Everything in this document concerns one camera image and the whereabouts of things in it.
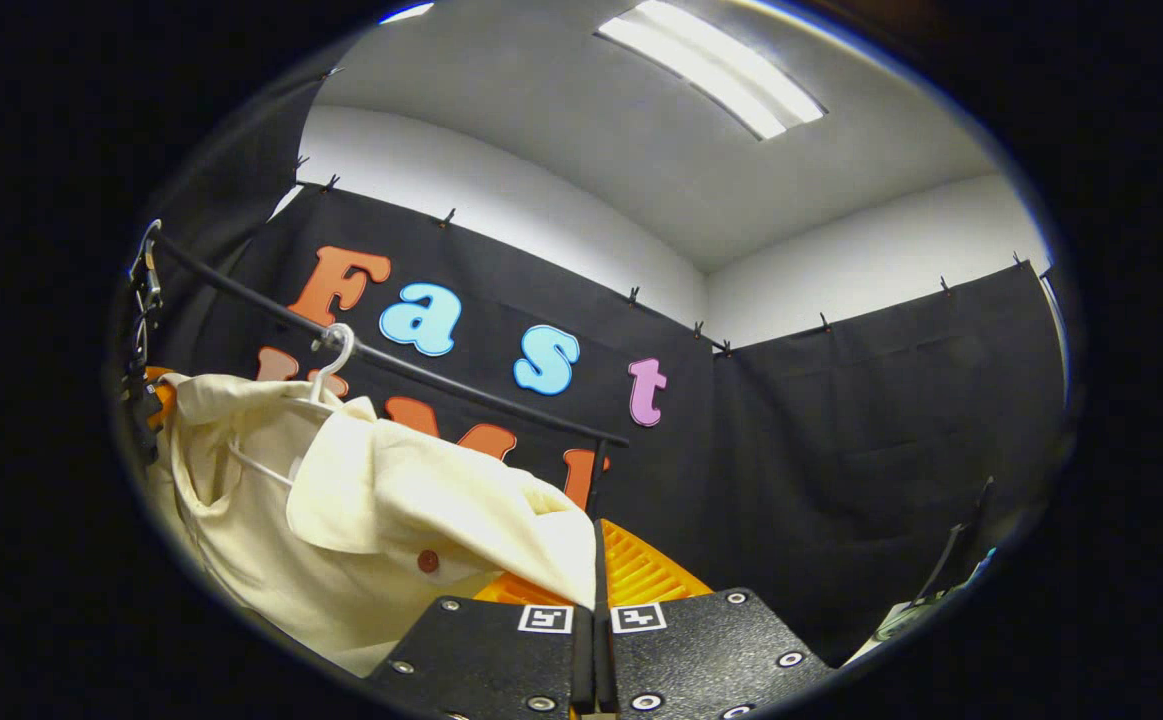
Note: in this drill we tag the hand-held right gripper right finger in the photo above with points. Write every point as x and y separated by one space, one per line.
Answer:
602 570

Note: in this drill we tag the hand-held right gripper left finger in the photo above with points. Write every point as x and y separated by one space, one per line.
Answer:
501 660

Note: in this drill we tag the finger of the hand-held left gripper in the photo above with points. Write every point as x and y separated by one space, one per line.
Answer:
146 300

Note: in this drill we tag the cream button shirt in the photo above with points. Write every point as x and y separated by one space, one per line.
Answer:
391 500

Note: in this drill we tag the black clothes rack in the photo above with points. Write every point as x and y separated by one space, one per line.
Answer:
596 475

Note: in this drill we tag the white shirt hanger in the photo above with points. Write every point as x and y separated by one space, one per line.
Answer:
344 345

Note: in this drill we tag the black backdrop cloth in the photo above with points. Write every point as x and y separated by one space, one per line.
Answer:
821 450

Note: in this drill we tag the black stand pole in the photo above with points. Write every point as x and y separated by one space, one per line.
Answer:
951 560

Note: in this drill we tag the small ceiling light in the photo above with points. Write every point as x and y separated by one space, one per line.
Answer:
411 12

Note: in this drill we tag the long ceiling light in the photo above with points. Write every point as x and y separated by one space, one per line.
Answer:
721 70

